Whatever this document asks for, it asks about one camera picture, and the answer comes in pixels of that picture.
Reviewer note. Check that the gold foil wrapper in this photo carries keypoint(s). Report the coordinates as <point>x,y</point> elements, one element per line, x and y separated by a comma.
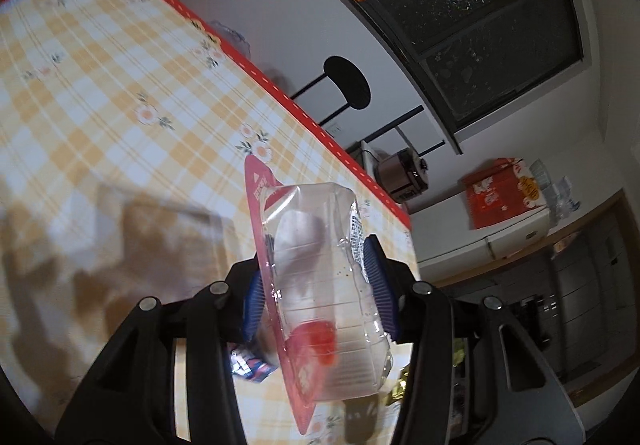
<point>400,385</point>

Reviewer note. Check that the blue red wrapper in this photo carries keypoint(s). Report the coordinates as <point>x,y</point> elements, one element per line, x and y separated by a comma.
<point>252,367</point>

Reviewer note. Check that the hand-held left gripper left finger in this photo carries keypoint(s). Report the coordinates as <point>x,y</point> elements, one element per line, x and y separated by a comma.
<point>252,305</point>

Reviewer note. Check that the brown rice cooker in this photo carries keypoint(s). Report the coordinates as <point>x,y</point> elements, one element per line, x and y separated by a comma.
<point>402,175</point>

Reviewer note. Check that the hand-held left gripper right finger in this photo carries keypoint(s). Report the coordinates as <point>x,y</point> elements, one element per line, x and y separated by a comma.
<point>380,285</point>

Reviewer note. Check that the clear container with red card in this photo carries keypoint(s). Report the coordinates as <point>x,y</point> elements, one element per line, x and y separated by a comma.
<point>320,275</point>

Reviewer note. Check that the cream refrigerator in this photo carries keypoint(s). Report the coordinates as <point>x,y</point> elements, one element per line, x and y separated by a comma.
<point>460,245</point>

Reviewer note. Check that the yellow checked floral tablecloth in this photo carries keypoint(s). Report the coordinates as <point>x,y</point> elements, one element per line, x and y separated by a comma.
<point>125,125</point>

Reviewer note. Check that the wooden door frame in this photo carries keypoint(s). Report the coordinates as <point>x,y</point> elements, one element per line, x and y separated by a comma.
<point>525,245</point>

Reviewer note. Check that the white side table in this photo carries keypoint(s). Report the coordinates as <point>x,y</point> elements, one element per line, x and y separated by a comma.
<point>369,154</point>

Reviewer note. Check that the blue clear plastic lid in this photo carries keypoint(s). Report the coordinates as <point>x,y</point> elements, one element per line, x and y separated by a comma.
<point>232,37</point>

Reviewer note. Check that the clear plastic bottles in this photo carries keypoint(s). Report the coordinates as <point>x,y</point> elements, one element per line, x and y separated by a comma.
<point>555,190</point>

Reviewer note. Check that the black round stool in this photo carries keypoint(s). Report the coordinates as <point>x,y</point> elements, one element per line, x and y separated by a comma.
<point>347,80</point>

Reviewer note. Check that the white wall socket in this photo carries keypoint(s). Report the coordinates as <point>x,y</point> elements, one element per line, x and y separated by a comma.
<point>335,128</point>

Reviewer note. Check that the black metal rack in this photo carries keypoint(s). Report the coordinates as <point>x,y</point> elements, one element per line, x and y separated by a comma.
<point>400,130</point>

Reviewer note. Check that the dark window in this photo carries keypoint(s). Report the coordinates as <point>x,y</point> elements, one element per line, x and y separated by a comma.
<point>475,15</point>

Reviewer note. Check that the black kitchen oven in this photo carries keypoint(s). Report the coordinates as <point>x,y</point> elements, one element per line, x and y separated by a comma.
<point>535,320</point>

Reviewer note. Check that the red printed cloth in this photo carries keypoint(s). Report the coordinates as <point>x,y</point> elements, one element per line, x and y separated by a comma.
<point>500,195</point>

